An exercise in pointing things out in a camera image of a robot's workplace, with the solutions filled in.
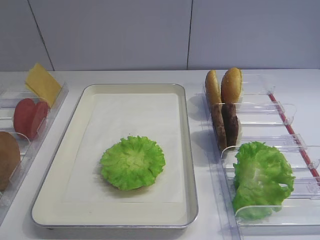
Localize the white parchment paper sheet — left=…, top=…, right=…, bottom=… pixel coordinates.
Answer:
left=63, top=93, right=184, bottom=203

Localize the clear acrylic rack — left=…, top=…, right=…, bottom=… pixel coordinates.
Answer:
left=202, top=75, right=320, bottom=240
left=0, top=83, right=69, bottom=222

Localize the left brown meat patty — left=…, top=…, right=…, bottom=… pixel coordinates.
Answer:
left=211, top=104, right=227, bottom=151

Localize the red tomato slice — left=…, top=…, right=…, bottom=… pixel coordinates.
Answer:
left=27, top=101, right=49, bottom=140
left=13, top=98, right=35, bottom=136

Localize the red rod on right rack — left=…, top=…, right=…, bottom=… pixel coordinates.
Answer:
left=267, top=93, right=320, bottom=185

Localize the red tomato slice in rack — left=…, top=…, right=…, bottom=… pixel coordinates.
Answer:
left=13, top=98, right=35, bottom=136

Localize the yellow cheese slice back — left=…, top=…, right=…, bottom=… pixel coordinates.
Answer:
left=24, top=81, right=37, bottom=95

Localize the yellow cheese slice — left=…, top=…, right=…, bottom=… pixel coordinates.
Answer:
left=25, top=63, right=62, bottom=108
left=24, top=81, right=37, bottom=95

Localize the brown bun in left rack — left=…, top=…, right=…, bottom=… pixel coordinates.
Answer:
left=0, top=131, right=21, bottom=191

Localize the bun half in rack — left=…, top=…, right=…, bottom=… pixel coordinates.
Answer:
left=205, top=70, right=222, bottom=105
left=221, top=67, right=243, bottom=104

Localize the clear acrylic left rack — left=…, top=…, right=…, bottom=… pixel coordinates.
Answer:
left=0, top=83, right=69, bottom=222

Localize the clear acrylic right rack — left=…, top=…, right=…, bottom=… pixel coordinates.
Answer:
left=202, top=75, right=320, bottom=240

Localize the green lettuce leaf in rack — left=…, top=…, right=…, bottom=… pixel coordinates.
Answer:
left=232, top=141, right=295, bottom=221

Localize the green lettuce leaf on tray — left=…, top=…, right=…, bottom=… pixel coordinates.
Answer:
left=100, top=136, right=166, bottom=191

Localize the right brown meat patty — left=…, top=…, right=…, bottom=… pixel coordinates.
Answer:
left=221, top=103, right=239, bottom=147

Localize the yellow cheese slice front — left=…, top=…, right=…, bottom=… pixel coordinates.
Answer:
left=25, top=63, right=62, bottom=108

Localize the right bun half in rack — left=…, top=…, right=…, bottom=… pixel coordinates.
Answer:
left=221, top=67, right=243, bottom=104

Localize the brown meat patty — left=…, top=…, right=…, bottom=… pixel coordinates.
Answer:
left=221, top=103, right=239, bottom=147
left=211, top=104, right=227, bottom=151

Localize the cream metal baking tray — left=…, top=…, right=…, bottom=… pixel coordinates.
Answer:
left=31, top=83, right=199, bottom=229

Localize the left bun half in rack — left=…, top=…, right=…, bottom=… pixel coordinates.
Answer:
left=205, top=70, right=222, bottom=105

